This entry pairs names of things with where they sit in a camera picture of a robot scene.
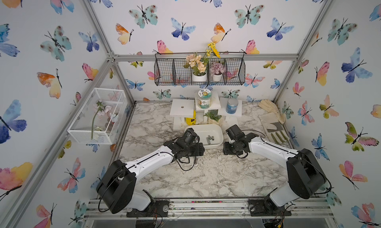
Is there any beige flowers white pot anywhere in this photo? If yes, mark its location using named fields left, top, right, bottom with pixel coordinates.
left=184, top=54, right=207, bottom=83

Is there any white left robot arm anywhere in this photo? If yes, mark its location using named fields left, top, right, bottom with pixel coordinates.
left=96, top=128, right=205, bottom=214

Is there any pink artificial rose stem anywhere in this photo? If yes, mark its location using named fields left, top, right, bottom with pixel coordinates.
left=90, top=99, right=115, bottom=140

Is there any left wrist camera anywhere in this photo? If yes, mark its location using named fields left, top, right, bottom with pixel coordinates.
left=182, top=128, right=200, bottom=144

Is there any white display stand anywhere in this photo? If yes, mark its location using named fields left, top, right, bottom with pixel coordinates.
left=170, top=92, right=243, bottom=130

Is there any black wire wall basket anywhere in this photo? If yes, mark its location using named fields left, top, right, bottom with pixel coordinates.
left=154, top=52, right=246, bottom=86

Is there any blue can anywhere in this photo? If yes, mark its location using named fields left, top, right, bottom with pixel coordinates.
left=226, top=98, right=239, bottom=114

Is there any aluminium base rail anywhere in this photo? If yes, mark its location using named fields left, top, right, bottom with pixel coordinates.
left=84, top=197, right=334, bottom=220

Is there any white storage box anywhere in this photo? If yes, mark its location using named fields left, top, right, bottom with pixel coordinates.
left=185, top=124, right=224, bottom=149

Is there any white mesh wall basket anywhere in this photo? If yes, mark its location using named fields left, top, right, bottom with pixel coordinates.
left=67, top=88, right=128, bottom=145

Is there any small succulent pot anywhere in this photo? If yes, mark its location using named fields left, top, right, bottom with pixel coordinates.
left=205, top=110, right=222, bottom=126

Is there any purple flowers white pot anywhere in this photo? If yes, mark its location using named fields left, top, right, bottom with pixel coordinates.
left=211, top=62, right=226, bottom=82

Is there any green lidded jar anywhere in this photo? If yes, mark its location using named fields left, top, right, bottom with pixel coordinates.
left=197, top=89, right=212, bottom=109

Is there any grey patterned work glove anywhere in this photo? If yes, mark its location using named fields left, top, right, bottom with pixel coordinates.
left=259, top=113, right=289, bottom=145

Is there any yellow artificial flower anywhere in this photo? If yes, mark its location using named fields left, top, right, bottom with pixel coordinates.
left=205, top=42, right=220, bottom=58

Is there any yellow bottle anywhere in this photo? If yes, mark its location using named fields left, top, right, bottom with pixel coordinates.
left=185, top=110, right=196, bottom=125

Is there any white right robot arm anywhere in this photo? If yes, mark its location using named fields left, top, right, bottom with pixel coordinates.
left=223, top=125, right=330, bottom=217

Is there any beige work glove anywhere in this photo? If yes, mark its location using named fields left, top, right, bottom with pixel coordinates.
left=259, top=99, right=286, bottom=125

